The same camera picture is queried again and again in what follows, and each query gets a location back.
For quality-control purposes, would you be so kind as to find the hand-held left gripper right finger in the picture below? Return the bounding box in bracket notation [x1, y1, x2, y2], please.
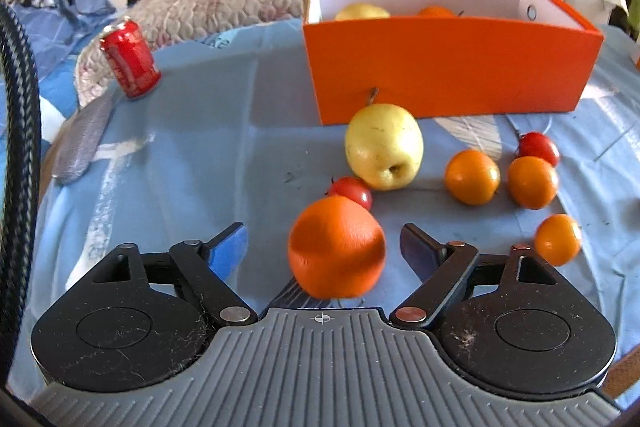
[390, 223, 571, 328]

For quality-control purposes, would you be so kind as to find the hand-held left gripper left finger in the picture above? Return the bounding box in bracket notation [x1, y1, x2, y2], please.
[70, 222, 258, 325]

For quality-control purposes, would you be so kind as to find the large orange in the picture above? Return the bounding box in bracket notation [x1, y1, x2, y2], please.
[415, 6, 466, 19]
[287, 195, 387, 299]

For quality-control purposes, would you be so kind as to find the small orange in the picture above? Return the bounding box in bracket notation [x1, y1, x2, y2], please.
[445, 150, 501, 206]
[507, 156, 560, 210]
[534, 214, 583, 267]

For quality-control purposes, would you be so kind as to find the yellow apple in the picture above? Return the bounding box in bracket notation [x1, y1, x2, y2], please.
[334, 3, 392, 22]
[345, 88, 425, 192]

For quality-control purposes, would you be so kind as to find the orange cardboard box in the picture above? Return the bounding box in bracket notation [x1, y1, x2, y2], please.
[301, 0, 605, 126]

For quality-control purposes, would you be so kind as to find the red tomato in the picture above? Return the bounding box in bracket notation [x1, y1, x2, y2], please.
[516, 131, 561, 168]
[327, 176, 373, 210]

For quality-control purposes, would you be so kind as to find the blue star tablecloth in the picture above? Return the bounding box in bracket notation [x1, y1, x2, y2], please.
[10, 19, 640, 408]

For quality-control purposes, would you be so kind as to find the grey feather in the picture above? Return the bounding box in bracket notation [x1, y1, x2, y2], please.
[52, 94, 113, 185]

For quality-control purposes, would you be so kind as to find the red soda can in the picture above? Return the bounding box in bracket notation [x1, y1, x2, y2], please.
[100, 17, 162, 99]

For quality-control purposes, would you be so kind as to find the blue checked sheet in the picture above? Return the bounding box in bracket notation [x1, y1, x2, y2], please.
[0, 0, 117, 142]

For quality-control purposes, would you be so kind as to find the black braided cable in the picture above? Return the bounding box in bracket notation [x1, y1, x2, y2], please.
[0, 2, 42, 378]

